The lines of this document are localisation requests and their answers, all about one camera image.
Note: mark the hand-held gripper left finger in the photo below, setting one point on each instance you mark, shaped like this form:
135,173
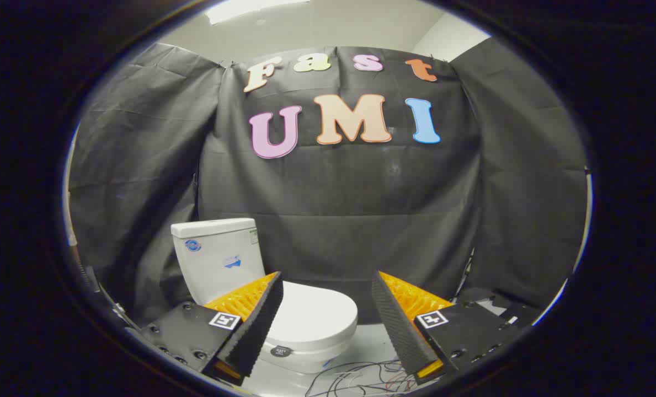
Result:
259,325

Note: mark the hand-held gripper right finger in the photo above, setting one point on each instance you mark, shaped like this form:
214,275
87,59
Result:
396,325

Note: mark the white toilet lid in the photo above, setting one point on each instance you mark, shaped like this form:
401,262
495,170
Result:
316,314

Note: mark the white toilet bowl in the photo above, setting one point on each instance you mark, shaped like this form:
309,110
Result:
305,361

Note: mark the white toilet tank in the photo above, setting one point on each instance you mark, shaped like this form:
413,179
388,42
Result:
217,259

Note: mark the black backdrop cloth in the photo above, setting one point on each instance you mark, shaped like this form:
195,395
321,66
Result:
361,193

